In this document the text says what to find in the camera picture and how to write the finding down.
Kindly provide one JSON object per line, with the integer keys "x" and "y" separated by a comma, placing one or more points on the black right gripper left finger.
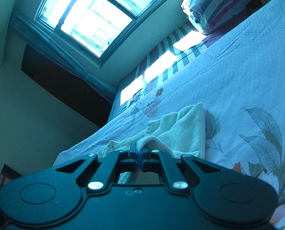
{"x": 111, "y": 167}

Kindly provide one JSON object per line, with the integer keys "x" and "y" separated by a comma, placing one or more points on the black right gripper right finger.
{"x": 165, "y": 166}

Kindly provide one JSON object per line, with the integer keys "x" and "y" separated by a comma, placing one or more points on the cream knit sweater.
{"x": 177, "y": 133}

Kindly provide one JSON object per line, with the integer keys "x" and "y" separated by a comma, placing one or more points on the dark wooden door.
{"x": 66, "y": 87}

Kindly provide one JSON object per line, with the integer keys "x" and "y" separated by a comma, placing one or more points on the striped mattress sheet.
{"x": 168, "y": 57}

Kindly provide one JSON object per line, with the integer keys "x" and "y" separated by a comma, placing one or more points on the left blue curtain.
{"x": 45, "y": 45}

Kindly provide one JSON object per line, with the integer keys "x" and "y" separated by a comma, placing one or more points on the floral white bedspread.
{"x": 240, "y": 80}

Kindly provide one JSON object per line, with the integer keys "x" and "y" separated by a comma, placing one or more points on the striped folded quilt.
{"x": 207, "y": 15}

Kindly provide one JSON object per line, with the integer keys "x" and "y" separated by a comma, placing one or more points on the window with grey frame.
{"x": 97, "y": 27}

